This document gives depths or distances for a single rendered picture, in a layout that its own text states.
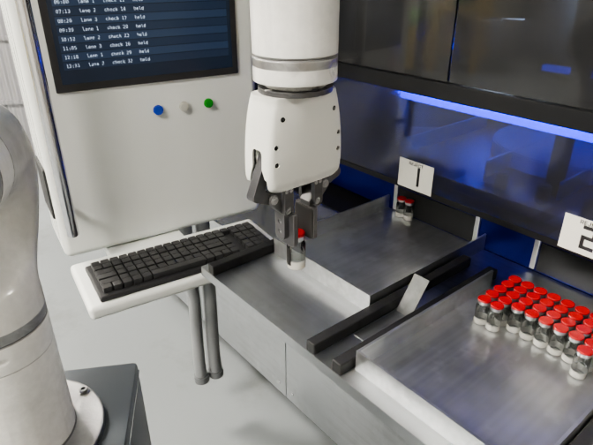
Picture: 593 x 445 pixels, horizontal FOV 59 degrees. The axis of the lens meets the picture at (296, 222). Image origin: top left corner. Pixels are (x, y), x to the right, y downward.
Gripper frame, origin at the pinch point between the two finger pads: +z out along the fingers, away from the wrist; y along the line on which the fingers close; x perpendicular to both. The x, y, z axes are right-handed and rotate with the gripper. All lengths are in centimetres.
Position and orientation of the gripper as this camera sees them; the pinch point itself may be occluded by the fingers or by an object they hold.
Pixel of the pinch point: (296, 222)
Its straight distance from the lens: 59.1
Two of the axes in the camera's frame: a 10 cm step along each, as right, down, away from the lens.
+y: -7.7, 3.0, -5.7
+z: 0.1, 8.9, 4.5
